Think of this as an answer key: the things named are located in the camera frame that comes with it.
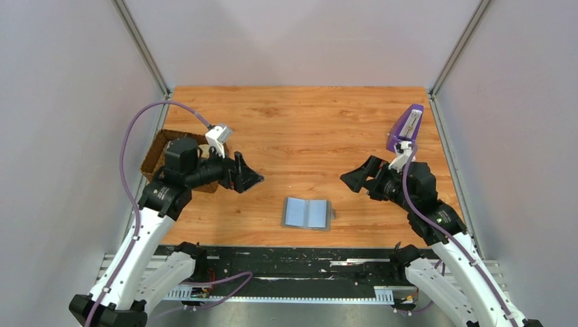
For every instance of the grey card holder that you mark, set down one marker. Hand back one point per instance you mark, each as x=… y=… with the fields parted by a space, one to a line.
x=307 y=214

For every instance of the white slotted cable duct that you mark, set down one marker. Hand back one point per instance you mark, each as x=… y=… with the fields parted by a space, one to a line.
x=377 y=296

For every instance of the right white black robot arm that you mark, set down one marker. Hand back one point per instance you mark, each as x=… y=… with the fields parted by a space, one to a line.
x=475 y=298

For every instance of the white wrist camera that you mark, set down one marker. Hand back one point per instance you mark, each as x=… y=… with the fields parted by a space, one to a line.
x=404 y=154
x=217 y=136

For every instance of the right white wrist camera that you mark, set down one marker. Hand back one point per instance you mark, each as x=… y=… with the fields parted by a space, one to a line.
x=404 y=154

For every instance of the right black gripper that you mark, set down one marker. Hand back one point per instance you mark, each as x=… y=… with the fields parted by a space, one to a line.
x=374 y=179

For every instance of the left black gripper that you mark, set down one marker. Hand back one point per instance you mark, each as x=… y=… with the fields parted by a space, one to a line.
x=235 y=173

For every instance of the purple metronome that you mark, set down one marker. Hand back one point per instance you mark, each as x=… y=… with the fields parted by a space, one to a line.
x=406 y=128

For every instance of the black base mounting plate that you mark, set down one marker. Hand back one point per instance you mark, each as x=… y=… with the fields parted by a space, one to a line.
x=298 y=271

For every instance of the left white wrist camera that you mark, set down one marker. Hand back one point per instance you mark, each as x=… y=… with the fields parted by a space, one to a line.
x=217 y=136

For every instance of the brown woven divided basket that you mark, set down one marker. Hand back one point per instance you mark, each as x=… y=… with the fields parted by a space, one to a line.
x=181 y=161

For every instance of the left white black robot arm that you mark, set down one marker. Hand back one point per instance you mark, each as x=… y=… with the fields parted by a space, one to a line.
x=123 y=296

